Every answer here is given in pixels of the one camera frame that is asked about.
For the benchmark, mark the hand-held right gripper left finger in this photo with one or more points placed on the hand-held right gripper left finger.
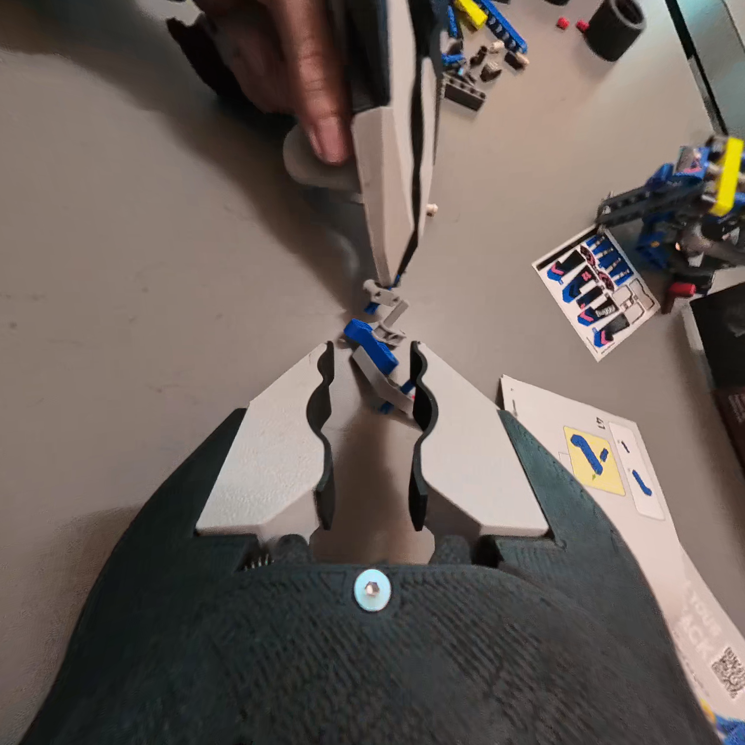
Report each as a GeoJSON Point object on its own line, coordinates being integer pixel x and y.
{"type": "Point", "coordinates": [268, 465]}

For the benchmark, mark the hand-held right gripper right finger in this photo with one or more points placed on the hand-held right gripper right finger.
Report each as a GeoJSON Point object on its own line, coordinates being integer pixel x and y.
{"type": "Point", "coordinates": [477, 465]}

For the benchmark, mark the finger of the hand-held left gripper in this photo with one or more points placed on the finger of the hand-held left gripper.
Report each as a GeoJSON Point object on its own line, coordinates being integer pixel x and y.
{"type": "Point", "coordinates": [387, 192]}
{"type": "Point", "coordinates": [429, 134]}

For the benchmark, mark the pile of lego pieces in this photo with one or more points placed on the pile of lego pieces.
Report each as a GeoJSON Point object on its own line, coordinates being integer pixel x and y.
{"type": "Point", "coordinates": [465, 93]}

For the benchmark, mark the small grey lego connector assembly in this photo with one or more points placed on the small grey lego connector assembly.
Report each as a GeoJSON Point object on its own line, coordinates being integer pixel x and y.
{"type": "Point", "coordinates": [381, 291]}

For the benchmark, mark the grey lego beam blue bracket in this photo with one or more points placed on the grey lego beam blue bracket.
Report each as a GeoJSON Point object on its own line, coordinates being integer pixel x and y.
{"type": "Point", "coordinates": [372, 346]}

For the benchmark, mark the black lego tyre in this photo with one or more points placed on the black lego tyre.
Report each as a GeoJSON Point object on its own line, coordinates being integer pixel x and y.
{"type": "Point", "coordinates": [605, 41]}

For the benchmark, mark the lego sticker sheet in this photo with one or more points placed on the lego sticker sheet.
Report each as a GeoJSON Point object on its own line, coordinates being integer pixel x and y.
{"type": "Point", "coordinates": [593, 302]}

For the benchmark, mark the lego instruction booklet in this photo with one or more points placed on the lego instruction booklet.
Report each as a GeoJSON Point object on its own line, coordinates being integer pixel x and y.
{"type": "Point", "coordinates": [669, 553]}

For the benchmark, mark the partly built lego vehicle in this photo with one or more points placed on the partly built lego vehicle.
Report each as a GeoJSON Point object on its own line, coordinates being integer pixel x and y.
{"type": "Point", "coordinates": [669, 192]}

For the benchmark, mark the lego set box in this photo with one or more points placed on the lego set box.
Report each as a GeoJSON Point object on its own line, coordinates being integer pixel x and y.
{"type": "Point", "coordinates": [727, 332]}

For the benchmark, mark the person's left hand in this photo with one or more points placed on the person's left hand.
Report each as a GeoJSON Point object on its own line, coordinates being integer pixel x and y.
{"type": "Point", "coordinates": [291, 52]}

